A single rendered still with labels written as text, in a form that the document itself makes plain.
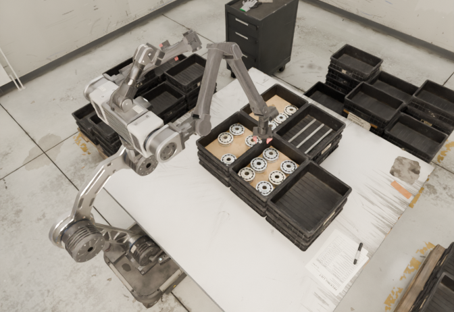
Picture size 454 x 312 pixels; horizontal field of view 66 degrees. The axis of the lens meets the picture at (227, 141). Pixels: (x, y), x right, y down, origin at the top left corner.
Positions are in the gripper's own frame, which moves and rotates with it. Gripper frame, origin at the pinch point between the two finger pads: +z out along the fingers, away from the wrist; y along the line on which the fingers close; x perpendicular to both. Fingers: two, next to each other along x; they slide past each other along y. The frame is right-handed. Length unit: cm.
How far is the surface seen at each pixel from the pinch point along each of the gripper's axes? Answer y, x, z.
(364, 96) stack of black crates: -99, -102, 55
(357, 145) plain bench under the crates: -70, -28, 35
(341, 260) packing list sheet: -43, 55, 37
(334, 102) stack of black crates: -81, -117, 77
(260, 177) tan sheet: -0.2, 8.7, 23.4
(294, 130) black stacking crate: -25.2, -30.9, 22.8
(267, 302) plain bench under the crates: -1, 77, 38
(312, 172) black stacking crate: -31.9, 6.0, 21.4
